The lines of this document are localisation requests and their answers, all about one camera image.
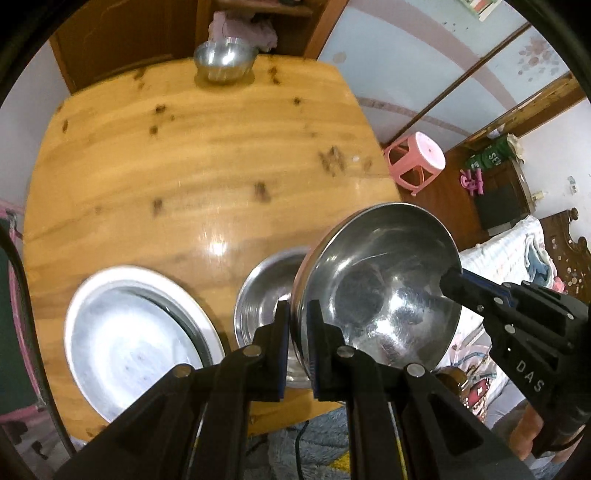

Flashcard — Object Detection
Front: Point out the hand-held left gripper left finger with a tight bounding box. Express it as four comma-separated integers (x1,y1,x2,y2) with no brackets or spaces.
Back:
53,300,291,480

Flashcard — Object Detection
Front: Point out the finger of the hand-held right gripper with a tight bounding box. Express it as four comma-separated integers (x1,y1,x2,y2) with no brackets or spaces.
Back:
441,268,513,319

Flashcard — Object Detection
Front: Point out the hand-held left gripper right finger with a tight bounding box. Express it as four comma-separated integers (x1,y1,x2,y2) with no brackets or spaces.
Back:
307,299,536,480

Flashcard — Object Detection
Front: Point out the large steel bowl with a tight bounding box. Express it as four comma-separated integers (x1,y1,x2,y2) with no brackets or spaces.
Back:
291,202,462,370

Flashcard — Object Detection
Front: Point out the steel plate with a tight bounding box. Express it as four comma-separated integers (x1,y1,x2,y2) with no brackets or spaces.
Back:
64,265,227,425

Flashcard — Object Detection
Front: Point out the person's right hand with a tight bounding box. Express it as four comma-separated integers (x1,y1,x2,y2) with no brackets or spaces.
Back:
510,401,571,464

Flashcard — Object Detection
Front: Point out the white floral blanket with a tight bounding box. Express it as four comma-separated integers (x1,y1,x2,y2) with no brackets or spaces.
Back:
443,215,564,425

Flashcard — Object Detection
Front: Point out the grey rug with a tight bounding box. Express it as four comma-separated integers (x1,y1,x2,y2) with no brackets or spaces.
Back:
247,406,352,480

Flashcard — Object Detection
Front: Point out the dark wooden nightstand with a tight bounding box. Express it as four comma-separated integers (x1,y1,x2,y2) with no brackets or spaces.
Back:
475,161,534,232

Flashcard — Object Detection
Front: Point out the carved wooden headboard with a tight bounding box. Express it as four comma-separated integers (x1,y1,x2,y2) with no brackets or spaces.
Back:
540,208,591,296

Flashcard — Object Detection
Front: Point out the pink toy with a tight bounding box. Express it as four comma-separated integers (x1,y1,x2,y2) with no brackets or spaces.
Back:
457,168,488,197

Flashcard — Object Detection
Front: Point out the green box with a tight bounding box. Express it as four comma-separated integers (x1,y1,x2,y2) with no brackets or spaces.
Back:
464,134,513,171

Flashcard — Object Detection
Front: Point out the pink plastic stool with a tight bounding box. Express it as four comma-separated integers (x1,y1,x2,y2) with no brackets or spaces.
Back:
383,131,446,197

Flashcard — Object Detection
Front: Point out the frosted sliding door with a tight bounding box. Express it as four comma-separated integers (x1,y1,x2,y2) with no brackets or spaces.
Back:
316,0,587,148

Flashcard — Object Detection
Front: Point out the wooden cabinet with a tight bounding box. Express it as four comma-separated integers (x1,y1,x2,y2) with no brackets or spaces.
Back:
198,0,349,61

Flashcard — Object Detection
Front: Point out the small steel bowl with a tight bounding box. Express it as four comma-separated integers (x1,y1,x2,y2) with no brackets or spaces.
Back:
193,39,257,84

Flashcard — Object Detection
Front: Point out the pink cloth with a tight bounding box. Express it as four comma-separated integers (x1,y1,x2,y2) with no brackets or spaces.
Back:
208,11,278,51

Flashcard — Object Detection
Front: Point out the wooden door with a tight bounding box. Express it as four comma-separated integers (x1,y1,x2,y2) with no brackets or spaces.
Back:
50,0,204,93

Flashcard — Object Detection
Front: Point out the green chalkboard pink frame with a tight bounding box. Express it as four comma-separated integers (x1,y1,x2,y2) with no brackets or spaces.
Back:
0,198,47,416

